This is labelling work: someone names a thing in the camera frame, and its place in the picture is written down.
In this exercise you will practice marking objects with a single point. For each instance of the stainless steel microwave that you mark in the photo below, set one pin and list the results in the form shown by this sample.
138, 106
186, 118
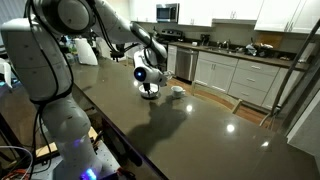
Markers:
167, 12

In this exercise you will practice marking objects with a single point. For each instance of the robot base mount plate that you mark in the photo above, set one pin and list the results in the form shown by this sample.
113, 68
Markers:
79, 162

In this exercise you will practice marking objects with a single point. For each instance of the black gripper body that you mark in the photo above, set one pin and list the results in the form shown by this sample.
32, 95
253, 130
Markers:
146, 87

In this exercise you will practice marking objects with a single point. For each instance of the white base cabinets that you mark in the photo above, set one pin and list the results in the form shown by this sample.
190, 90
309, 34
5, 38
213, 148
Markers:
252, 81

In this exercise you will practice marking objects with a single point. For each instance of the coffee maker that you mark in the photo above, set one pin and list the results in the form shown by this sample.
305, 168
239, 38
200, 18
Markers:
205, 38

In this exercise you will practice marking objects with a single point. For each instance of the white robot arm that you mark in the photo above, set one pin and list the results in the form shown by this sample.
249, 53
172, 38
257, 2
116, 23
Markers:
33, 49

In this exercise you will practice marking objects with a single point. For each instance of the black stove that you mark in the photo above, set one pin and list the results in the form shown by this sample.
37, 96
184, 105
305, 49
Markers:
170, 35

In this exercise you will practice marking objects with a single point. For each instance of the white mug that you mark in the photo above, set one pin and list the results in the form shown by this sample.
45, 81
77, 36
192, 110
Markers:
177, 91

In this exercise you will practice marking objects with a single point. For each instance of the white bowl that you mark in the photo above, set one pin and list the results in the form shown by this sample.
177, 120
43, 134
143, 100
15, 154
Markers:
151, 93

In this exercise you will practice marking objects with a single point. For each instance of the stainless steel dishwasher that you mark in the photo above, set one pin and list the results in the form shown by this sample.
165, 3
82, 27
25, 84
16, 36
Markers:
186, 61

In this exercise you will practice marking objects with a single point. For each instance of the wooden chair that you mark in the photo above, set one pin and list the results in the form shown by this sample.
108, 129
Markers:
209, 94

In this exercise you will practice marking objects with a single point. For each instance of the white upper cabinets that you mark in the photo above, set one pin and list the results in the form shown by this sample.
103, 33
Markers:
289, 16

